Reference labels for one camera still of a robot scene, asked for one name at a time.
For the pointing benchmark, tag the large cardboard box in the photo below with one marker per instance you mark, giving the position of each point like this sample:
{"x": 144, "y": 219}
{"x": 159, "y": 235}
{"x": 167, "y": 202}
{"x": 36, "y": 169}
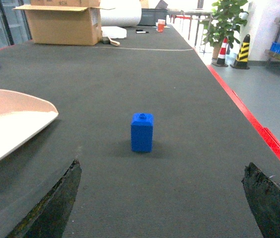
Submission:
{"x": 65, "y": 22}

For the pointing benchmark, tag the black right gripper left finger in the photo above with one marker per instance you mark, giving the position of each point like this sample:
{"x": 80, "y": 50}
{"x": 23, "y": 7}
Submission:
{"x": 49, "y": 217}

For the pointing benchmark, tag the small hand brush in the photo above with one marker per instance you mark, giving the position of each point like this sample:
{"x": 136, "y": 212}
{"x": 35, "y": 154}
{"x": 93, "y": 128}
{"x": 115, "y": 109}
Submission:
{"x": 108, "y": 40}

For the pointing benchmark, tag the red white traffic cone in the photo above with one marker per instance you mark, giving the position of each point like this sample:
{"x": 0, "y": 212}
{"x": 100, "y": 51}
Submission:
{"x": 220, "y": 62}

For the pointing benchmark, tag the beige plastic dustpan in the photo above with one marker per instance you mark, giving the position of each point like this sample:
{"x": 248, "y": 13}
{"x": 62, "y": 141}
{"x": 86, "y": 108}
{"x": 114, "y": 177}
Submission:
{"x": 22, "y": 116}

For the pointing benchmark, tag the orange cup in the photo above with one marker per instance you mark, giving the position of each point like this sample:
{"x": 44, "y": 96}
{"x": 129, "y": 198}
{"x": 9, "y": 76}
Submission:
{"x": 160, "y": 25}

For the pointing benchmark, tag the yellow black traffic cone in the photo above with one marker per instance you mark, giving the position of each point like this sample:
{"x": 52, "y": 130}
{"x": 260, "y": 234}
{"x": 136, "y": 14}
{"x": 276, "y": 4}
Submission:
{"x": 241, "y": 61}

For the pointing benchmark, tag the white foam sheet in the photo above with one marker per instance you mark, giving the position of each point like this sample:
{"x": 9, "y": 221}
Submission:
{"x": 114, "y": 32}

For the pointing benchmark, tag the blue plastic block part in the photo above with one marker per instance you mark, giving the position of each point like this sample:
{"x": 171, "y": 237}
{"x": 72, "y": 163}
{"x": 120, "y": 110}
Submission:
{"x": 142, "y": 125}

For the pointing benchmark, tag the green potted plant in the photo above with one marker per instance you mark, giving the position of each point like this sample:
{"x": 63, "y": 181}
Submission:
{"x": 228, "y": 16}

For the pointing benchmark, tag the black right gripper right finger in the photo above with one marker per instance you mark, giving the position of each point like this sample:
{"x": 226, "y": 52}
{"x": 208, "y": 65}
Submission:
{"x": 263, "y": 197}

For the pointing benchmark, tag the white foam roll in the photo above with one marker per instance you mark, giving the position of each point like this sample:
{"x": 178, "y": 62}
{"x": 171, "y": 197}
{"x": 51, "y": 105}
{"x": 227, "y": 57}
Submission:
{"x": 121, "y": 13}

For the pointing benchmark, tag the black marker pen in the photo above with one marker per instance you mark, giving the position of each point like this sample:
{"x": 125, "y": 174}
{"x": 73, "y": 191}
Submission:
{"x": 140, "y": 31}

